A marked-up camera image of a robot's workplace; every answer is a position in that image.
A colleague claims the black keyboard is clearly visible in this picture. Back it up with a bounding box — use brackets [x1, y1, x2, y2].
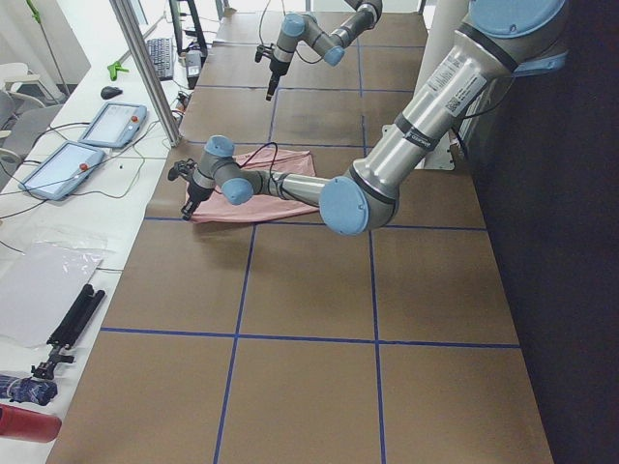
[145, 38, 174, 81]

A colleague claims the black folded tripod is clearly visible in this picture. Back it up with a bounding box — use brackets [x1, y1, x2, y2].
[31, 283, 105, 381]

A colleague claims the green handled tool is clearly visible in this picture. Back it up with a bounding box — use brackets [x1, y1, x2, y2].
[106, 49, 132, 82]

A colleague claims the white plastic sheet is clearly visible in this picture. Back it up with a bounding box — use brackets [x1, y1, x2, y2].
[1, 225, 117, 348]

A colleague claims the pink Snoopy t-shirt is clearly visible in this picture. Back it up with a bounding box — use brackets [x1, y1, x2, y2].
[186, 148, 321, 225]

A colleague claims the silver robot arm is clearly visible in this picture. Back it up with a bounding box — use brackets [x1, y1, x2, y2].
[254, 1, 383, 102]
[167, 1, 569, 235]

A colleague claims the aluminium frame post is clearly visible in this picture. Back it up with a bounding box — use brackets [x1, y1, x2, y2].
[109, 0, 182, 148]

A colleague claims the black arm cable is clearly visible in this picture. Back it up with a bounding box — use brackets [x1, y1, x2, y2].
[258, 0, 330, 64]
[192, 141, 291, 199]

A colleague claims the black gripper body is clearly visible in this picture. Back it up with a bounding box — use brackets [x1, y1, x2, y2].
[186, 180, 213, 208]
[269, 56, 288, 87]

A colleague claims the red bottle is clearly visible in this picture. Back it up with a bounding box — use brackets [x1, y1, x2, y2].
[1, 405, 62, 443]

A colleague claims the far blue teach pendant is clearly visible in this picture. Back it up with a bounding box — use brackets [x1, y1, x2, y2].
[78, 101, 148, 148]

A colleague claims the blue folded umbrella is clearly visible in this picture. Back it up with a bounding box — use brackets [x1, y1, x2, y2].
[1, 374, 58, 406]

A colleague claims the blue teach pendant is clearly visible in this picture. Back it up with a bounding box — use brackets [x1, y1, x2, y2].
[78, 101, 148, 148]
[18, 141, 105, 201]

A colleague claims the black computer mouse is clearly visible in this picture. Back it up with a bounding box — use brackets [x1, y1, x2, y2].
[100, 86, 123, 101]

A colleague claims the near blue teach pendant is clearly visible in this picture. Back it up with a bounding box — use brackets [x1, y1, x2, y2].
[18, 141, 105, 201]

